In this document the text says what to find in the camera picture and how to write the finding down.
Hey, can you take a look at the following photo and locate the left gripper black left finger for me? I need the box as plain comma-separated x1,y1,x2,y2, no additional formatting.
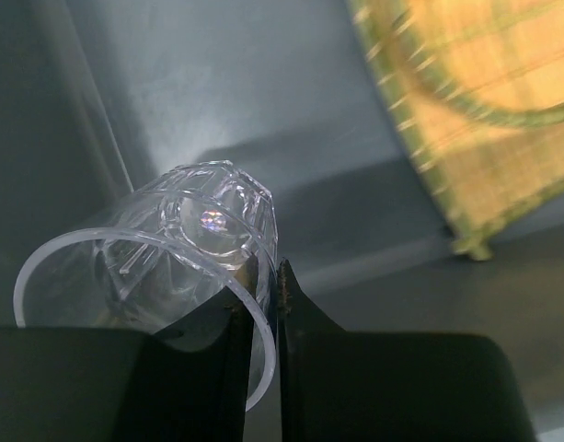
0,255,259,442

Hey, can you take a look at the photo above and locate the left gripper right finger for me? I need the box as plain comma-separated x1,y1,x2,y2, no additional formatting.
277,261,535,441

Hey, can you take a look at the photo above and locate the clear glass cup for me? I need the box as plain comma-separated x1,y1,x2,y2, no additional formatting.
13,160,278,407

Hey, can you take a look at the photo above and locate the square woven bamboo mat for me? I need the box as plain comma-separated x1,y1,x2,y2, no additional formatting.
349,1,564,261

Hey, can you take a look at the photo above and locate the round green-rimmed bamboo tray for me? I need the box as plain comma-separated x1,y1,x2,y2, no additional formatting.
386,1,564,128

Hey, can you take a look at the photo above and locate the grey plastic bin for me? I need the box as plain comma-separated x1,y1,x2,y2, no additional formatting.
0,1,564,441

